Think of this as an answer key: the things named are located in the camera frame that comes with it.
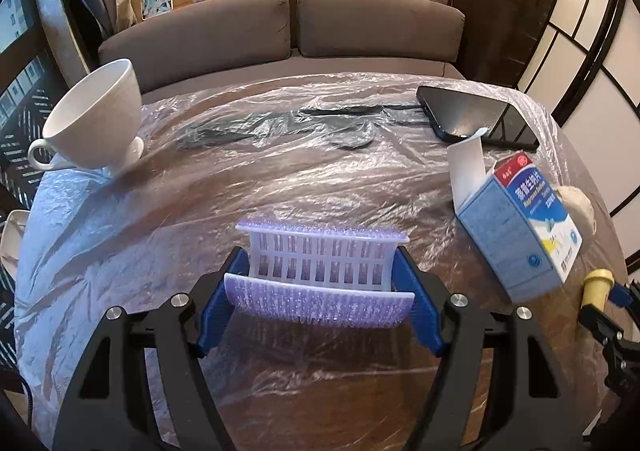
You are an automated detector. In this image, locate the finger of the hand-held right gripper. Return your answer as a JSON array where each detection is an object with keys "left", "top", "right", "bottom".
[
  {"left": 606, "top": 281, "right": 640, "bottom": 312},
  {"left": 578, "top": 303, "right": 640, "bottom": 397}
]

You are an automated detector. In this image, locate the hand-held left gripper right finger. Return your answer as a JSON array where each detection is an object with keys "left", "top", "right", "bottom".
[{"left": 394, "top": 247, "right": 583, "bottom": 451}]

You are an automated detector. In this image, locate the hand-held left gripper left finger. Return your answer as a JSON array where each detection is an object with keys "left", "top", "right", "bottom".
[{"left": 52, "top": 247, "right": 251, "bottom": 451}]

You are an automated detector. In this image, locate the yellow plastic bottle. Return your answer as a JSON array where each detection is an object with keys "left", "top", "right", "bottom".
[{"left": 580, "top": 269, "right": 615, "bottom": 313}]

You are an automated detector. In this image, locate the blue white medicine box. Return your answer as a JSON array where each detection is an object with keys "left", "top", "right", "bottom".
[{"left": 446, "top": 127, "right": 583, "bottom": 304}]

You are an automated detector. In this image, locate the purple white plastic basket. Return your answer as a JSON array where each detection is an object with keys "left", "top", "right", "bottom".
[{"left": 223, "top": 218, "right": 417, "bottom": 330}]

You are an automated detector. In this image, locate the black smartphone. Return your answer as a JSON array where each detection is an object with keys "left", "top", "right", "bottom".
[{"left": 416, "top": 85, "right": 542, "bottom": 152}]

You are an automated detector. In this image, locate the white ceramic cup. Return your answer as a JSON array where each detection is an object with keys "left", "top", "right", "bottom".
[{"left": 27, "top": 58, "right": 146, "bottom": 172}]

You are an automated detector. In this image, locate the white panel screen door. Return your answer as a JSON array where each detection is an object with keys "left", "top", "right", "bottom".
[{"left": 515, "top": 0, "right": 640, "bottom": 282}]

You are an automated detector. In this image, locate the dark framed window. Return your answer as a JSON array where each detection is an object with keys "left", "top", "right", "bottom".
[{"left": 0, "top": 0, "right": 66, "bottom": 192}]

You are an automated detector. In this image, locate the dark wooden cabinet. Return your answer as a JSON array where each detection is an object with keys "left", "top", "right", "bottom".
[{"left": 450, "top": 0, "right": 558, "bottom": 89}]

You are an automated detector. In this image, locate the black cable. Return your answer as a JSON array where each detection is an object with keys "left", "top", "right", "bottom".
[{"left": 17, "top": 371, "right": 37, "bottom": 437}]

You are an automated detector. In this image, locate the child photo frame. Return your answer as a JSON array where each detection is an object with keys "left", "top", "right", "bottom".
[{"left": 141, "top": 0, "right": 173, "bottom": 20}]

